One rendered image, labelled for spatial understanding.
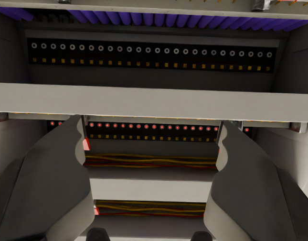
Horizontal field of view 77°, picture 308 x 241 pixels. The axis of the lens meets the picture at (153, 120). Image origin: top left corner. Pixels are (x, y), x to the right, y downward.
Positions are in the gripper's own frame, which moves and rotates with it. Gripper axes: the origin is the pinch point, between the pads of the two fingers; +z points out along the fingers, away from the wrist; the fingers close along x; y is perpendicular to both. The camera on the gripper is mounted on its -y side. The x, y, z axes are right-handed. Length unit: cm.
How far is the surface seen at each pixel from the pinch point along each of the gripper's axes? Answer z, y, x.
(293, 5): 21.1, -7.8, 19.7
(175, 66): 31.4, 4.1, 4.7
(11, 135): 23.6, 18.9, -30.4
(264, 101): 16.6, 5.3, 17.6
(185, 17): 24.6, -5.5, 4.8
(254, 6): 19.0, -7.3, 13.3
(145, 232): 20, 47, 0
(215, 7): 20.9, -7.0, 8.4
